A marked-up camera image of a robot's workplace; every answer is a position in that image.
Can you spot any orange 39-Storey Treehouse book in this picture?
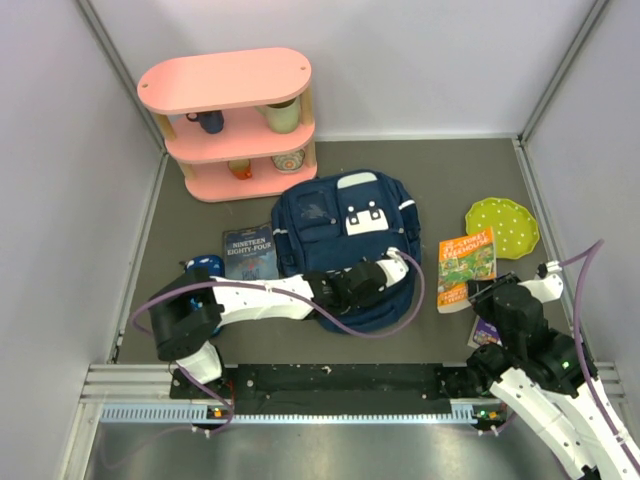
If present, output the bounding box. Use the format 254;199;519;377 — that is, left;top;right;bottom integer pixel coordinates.
437;227;497;314

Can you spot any navy blue student backpack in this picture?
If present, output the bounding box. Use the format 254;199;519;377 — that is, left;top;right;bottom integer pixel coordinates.
271;170;422;338

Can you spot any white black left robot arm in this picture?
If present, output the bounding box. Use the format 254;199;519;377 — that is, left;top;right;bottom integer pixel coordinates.
149;247;409;397

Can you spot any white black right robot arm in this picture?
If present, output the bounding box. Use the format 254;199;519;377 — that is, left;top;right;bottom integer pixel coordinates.
466;261;639;479

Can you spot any purple card packet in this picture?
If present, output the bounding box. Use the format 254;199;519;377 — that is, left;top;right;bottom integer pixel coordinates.
467;316;502;348

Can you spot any green polka dot plate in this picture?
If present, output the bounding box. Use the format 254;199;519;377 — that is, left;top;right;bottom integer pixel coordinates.
464;197;540;260

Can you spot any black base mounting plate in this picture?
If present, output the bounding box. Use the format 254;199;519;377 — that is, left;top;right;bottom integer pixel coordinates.
169;362;501;416

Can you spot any Nineteen Eighty-Four dark book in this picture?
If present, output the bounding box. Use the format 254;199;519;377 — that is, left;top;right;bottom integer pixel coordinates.
223;223;279;281

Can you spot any blue dinosaur pencil case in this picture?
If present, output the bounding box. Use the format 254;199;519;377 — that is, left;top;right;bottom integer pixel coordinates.
181;254;225;277

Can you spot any patterned small bowl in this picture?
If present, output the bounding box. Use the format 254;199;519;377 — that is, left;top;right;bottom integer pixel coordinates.
271;149;305;174

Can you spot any orange cup on shelf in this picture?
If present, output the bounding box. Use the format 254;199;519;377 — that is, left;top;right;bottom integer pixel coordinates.
227;159;252;180

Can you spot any pale green cup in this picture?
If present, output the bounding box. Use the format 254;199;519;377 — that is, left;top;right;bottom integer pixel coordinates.
255;98;300;134

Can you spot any pink three-tier shelf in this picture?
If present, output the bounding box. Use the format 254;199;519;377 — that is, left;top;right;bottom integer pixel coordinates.
137;47;317;203

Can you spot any dark blue mug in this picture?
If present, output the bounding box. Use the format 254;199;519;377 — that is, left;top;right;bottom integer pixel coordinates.
185;110;225;134

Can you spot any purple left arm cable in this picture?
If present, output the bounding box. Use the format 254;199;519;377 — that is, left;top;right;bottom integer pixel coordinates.
130;249;426;421

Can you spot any grey slotted cable duct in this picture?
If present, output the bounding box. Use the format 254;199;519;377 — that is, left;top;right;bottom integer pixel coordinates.
99;402;506;426

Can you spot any aluminium frame rail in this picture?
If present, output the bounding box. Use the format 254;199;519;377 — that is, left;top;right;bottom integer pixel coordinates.
80;364;172;403

